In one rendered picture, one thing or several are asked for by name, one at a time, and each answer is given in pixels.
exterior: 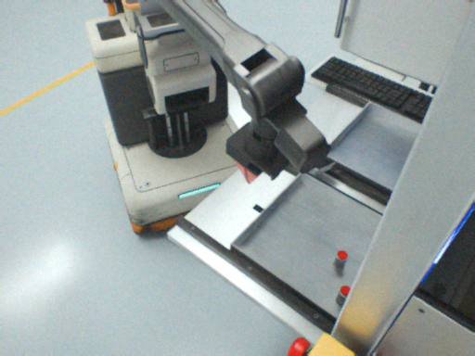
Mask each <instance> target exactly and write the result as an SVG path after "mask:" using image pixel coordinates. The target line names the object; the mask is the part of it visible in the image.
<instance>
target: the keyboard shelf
mask: <svg viewBox="0 0 475 356"><path fill-rule="evenodd" d="M333 56H334V57H337V58H339V59H342V60H343V61H348V63H349V62H350V63H352V64H353V65H355V66H358V68H359V67H360V68H364V69H366V70H368V71H372V72H374V74H375V73H376V74H377V75H381V76H383V77H386V78H387V79H390V80H391V81H394V82H397V83H401V84H402V85H404V86H407V87H408V88H413V89H414V90H417V91H419V92H420V93H423V94H425V95H430V96H432V97H433V96H434V95H432V94H430V93H428V92H426V91H424V90H421V89H420V88H416V87H414V86H412V85H409V84H408V83H404V79H405V78H406V77H407V76H405V75H403V74H402V73H400V72H397V71H396V70H390V69H388V68H385V67H383V66H381V65H380V64H378V63H373V62H371V61H369V60H367V59H365V58H362V57H359V58H358V59H356V60H355V62H352V61H350V60H349V59H346V58H344V57H341V56H337V55H334V54H331V55H329V56H328V57H326V58H325V60H322V61H321V62H320V63H319V64H318V65H317V66H316V67H313V69H312V70H310V71H309V72H307V73H306V74H305V83H307V84H311V85H312V86H313V87H315V88H317V89H320V90H321V91H326V85H327V84H326V83H323V82H321V81H319V80H317V79H314V78H313V77H311V73H313V72H314V71H315V70H317V69H318V68H319V67H321V66H322V65H323V64H324V63H325V62H326V61H328V60H329V59H331V57H333ZM386 78H385V79H386Z"/></svg>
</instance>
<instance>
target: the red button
mask: <svg viewBox="0 0 475 356"><path fill-rule="evenodd" d="M310 346H311V342H309V341H308V340H306V339H305V338H304V337H299V338H297V339H296V340H294V341H293V343H292V345H291V346H290V347H289V349H288V352H287V356H305V355H306V353H307V350H308V349H309V347H310Z"/></svg>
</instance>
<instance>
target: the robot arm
mask: <svg viewBox="0 0 475 356"><path fill-rule="evenodd" d="M156 1H157V2H158V3H159V4H160V5H161V6H162V7H163V9H164V10H165V11H166V12H167V13H168V14H169V15H170V16H171V17H172V18H173V19H175V21H176V22H177V23H178V24H179V25H181V27H182V28H183V29H184V30H185V31H187V33H188V34H189V35H190V36H192V37H193V39H194V40H195V41H196V42H198V43H199V45H200V46H201V47H203V48H204V49H205V51H206V52H207V53H208V54H210V55H211V56H212V58H213V59H215V61H216V62H217V63H218V65H219V66H220V67H221V69H222V70H223V71H224V72H225V77H226V79H227V80H228V81H229V82H230V83H231V84H232V85H233V86H234V87H235V88H236V89H237V94H238V95H239V96H240V101H241V106H242V108H243V109H244V110H245V112H246V113H247V114H249V115H250V117H251V119H250V121H248V122H247V123H245V124H244V125H243V127H240V128H239V129H238V130H237V131H236V132H235V133H233V134H232V135H230V137H229V138H228V139H227V140H226V143H225V146H226V149H225V153H226V154H227V155H229V156H230V158H232V159H235V160H236V164H237V166H238V168H239V169H240V171H241V172H242V173H243V174H244V178H245V180H246V182H247V183H248V184H251V183H252V182H253V181H254V180H255V179H257V178H258V177H259V176H260V175H261V174H262V173H263V172H265V173H266V174H267V175H269V176H270V178H271V179H270V180H272V181H274V180H275V179H276V178H277V176H278V175H279V174H280V173H281V172H283V170H284V169H285V168H287V167H288V166H289V165H290V163H291V164H292V165H293V166H295V167H296V169H297V171H298V172H300V173H306V172H309V171H311V170H312V169H314V168H315V166H318V165H319V164H320V163H321V161H322V160H323V159H325V158H326V157H327V154H328V153H329V151H330V149H331V145H330V144H329V143H328V142H327V139H326V137H325V136H324V135H323V134H321V131H320V130H319V129H318V128H316V127H315V125H314V124H313V122H312V121H310V120H309V119H308V117H307V116H306V115H307V114H308V109H307V108H305V107H304V106H303V105H302V103H300V102H299V101H298V100H297V99H296V96H298V95H299V94H300V93H301V92H302V88H303V85H304V83H305V68H304V66H303V65H302V63H301V61H300V60H299V59H298V58H297V57H295V56H294V55H291V56H290V57H289V56H288V54H286V53H285V52H284V51H282V50H281V48H279V47H278V46H277V45H276V44H275V43H274V42H271V43H269V44H268V43H267V42H265V41H264V40H263V39H262V38H261V37H260V36H258V35H256V34H253V33H250V32H249V31H247V30H244V29H243V28H242V27H240V26H239V25H238V24H236V23H235V22H234V21H233V20H231V18H229V17H228V16H227V15H226V14H225V13H224V12H223V11H222V10H221V9H220V8H219V7H217V6H216V5H215V4H214V3H213V2H212V1H211V0H156Z"/></svg>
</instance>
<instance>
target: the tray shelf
mask: <svg viewBox="0 0 475 356"><path fill-rule="evenodd" d="M360 110H362V108H360V107H358V106H357V105H355V104H351V103H350V102H348V101H345V100H344V99H342V98H340V97H336V96H334V95H333V94H330V93H328V92H325V93H323V94H322V95H321V96H319V97H318V98H317V99H316V101H315V102H314V103H312V104H311V105H310V106H309V107H308V114H307V115H306V116H307V117H308V119H309V120H310V121H312V122H313V124H314V125H315V127H316V128H318V129H319V130H320V131H321V134H323V135H324V136H325V137H326V139H327V142H328V143H329V142H330V141H332V140H333V138H334V137H335V136H336V135H337V134H339V133H340V131H341V130H342V129H343V128H345V126H346V125H347V124H348V123H349V122H350V121H351V120H352V118H353V117H354V116H356V115H357V113H358V112H359V111H360ZM316 177H317V178H319V179H321V180H323V181H325V182H327V183H328V184H330V185H334V187H336V188H338V189H339V190H340V191H341V192H345V193H346V194H348V195H349V196H351V197H353V198H356V199H358V200H359V201H361V202H363V203H364V204H367V205H368V206H370V208H372V209H374V210H377V211H379V212H381V213H382V214H383V212H384V210H385V209H386V206H384V205H382V204H380V203H378V202H377V201H376V200H374V199H373V198H371V197H367V196H365V194H363V193H361V192H358V191H356V190H355V189H353V188H352V187H350V186H348V185H346V184H344V183H342V182H340V181H339V180H338V179H334V178H333V177H331V176H329V175H328V174H327V173H325V172H321V173H320V174H318V175H316ZM295 178H296V177H295V176H294V175H292V174H290V173H289V172H285V171H283V172H281V173H280V174H279V175H278V176H277V178H276V179H275V180H274V181H272V180H270V179H271V178H270V176H269V175H267V174H266V173H265V172H263V173H262V174H261V175H260V176H259V177H258V178H257V179H255V180H254V181H253V182H252V183H251V184H248V183H247V182H246V180H245V178H244V174H243V173H242V172H241V171H240V169H238V170H237V171H236V172H234V173H233V174H232V175H231V176H230V178H228V179H226V180H225V181H224V183H223V184H222V185H219V186H218V187H217V189H216V190H215V191H214V192H211V194H210V195H209V196H208V197H207V198H204V200H203V201H202V202H201V203H200V204H199V205H197V207H196V208H194V209H193V210H192V211H190V212H189V213H188V214H187V216H186V217H185V218H186V219H188V220H189V221H190V222H191V223H193V224H195V225H196V226H197V227H198V228H199V229H200V230H202V231H204V232H205V233H207V234H208V235H210V236H211V237H213V238H214V239H216V240H217V241H218V242H219V243H220V244H223V245H224V246H225V247H226V248H228V249H230V243H231V242H232V241H233V240H234V239H235V238H236V237H237V236H238V235H239V234H240V233H241V232H242V231H243V230H244V229H245V228H246V227H247V226H248V225H249V224H250V223H251V222H252V221H253V220H254V219H255V218H257V216H258V215H259V214H260V213H259V212H258V211H256V210H253V209H252V207H253V206H254V205H256V204H257V205H259V206H261V207H262V208H264V209H265V208H266V207H267V206H268V205H269V204H270V202H271V201H272V200H273V199H274V198H276V196H277V195H278V194H279V193H280V192H282V191H283V189H284V188H285V187H286V186H287V185H289V183H290V182H291V181H292V180H293V179H295ZM167 236H168V238H169V239H170V240H172V241H173V243H175V244H176V245H177V246H179V248H181V249H183V250H185V251H186V253H188V254H189V255H190V256H192V257H193V258H195V259H196V260H197V261H198V262H200V263H202V264H203V265H204V266H205V267H206V268H207V269H210V270H211V271H212V272H213V273H215V274H217V275H218V276H219V277H220V278H222V279H223V280H224V281H226V282H227V283H228V284H229V285H230V286H231V287H233V288H235V289H236V290H237V291H238V292H239V293H242V294H243V296H245V297H246V298H247V299H249V300H250V301H252V302H253V303H254V304H256V306H259V307H260V308H261V309H263V311H264V312H267V313H269V315H270V316H271V317H274V318H275V319H276V320H277V321H278V322H280V323H281V324H283V325H284V326H285V327H286V328H287V329H289V330H290V331H292V332H293V333H294V334H295V335H297V336H298V337H304V338H305V339H306V340H308V341H309V342H311V346H312V347H313V346H314V345H315V344H316V342H317V341H318V339H319V338H320V336H321V335H322V334H325V332H324V331H323V330H321V329H320V328H318V327H317V326H315V325H314V324H313V323H310V322H309V321H308V320H306V318H305V317H302V316H301V315H300V314H299V313H297V312H296V311H294V310H293V309H292V308H291V307H289V306H288V305H286V304H285V303H284V302H282V300H281V299H277V298H276V296H274V295H273V294H272V293H269V292H268V291H267V290H266V289H264V288H263V287H261V286H259V285H258V284H257V283H256V282H255V281H252V280H251V279H250V278H249V277H248V276H247V275H245V274H243V272H241V271H240V270H238V269H237V268H235V267H234V266H233V265H231V264H230V262H227V261H225V260H224V259H223V258H222V257H221V256H218V255H217V254H216V253H215V252H213V251H212V250H211V249H209V248H207V247H206V246H204V244H203V243H200V242H199V241H198V240H197V239H196V238H195V237H194V236H191V235H190V234H189V233H187V232H186V231H185V230H183V229H182V228H180V227H179V226H178V225H175V226H174V227H173V228H172V230H170V231H169V232H168V233H167Z"/></svg>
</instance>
